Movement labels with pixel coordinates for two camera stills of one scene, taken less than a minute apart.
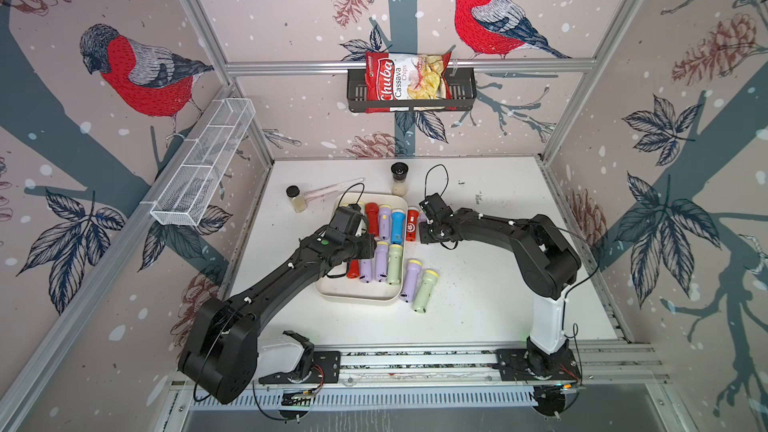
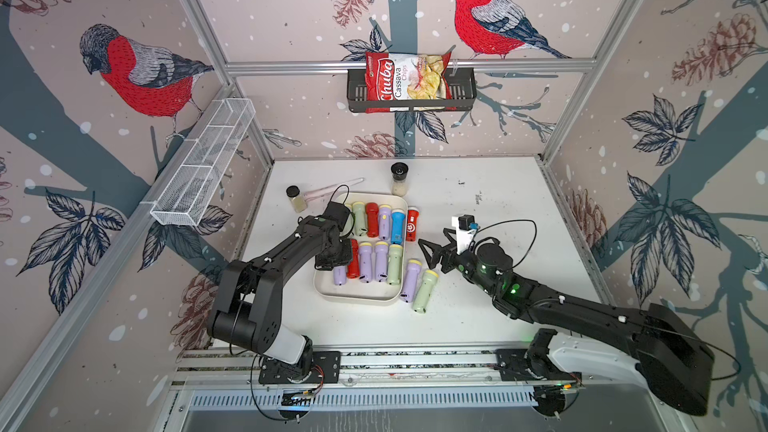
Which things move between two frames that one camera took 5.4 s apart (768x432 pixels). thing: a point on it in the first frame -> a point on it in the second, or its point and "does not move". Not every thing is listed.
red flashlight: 354,269 does not move
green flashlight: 425,292 does not move
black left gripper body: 363,247 -> 339,256
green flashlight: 394,264 does not move
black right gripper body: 427,233 -> 468,265
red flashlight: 372,215 does not move
